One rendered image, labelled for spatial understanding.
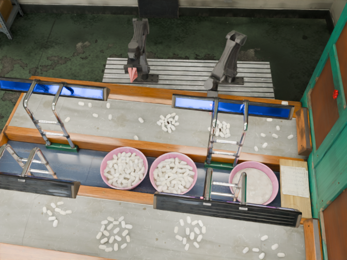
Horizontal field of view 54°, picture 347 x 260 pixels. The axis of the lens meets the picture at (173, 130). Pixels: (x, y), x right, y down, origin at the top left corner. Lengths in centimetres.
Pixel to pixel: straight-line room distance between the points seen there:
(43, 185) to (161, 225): 62
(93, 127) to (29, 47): 199
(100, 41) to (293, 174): 256
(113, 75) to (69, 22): 175
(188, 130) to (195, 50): 167
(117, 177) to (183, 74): 92
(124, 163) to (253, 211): 83
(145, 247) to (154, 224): 13
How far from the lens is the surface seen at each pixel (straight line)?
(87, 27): 402
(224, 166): 199
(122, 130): 210
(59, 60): 372
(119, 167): 197
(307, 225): 183
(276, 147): 209
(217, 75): 209
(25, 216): 200
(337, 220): 167
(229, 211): 148
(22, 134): 223
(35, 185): 164
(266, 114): 179
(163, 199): 147
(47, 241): 191
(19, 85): 203
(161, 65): 253
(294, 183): 195
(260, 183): 195
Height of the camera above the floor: 246
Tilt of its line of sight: 56 degrees down
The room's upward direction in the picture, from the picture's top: 2 degrees counter-clockwise
